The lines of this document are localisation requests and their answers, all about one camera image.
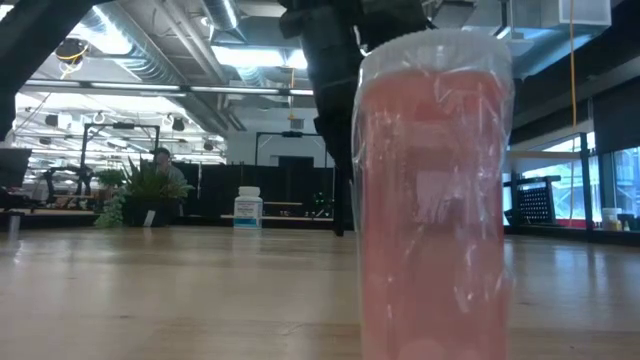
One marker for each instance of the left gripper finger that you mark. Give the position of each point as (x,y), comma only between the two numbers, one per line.
(337,125)

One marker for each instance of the black partition panel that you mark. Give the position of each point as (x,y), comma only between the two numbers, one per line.
(280,185)

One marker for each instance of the white bottle blue label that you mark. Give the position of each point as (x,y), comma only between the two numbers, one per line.
(248,210)

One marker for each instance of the person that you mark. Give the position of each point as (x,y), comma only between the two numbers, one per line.
(162,160)

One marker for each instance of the long light bar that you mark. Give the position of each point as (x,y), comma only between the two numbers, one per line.
(135,86)

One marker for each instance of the succulent plant in black pot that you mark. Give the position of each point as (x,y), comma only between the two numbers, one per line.
(142,200)

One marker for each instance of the black perforated railing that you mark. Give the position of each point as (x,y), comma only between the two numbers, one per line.
(537,205)

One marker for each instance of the black dome fixture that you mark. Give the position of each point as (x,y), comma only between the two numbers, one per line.
(72,50)

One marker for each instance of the white container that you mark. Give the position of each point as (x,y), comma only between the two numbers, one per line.
(610,217)

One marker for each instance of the dark monitor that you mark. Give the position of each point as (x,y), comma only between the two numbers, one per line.
(14,167)

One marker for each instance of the silver ventilation duct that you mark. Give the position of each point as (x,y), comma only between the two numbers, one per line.
(140,65)
(222,12)

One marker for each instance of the black aluminium rig frame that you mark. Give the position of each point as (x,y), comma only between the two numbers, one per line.
(575,235)

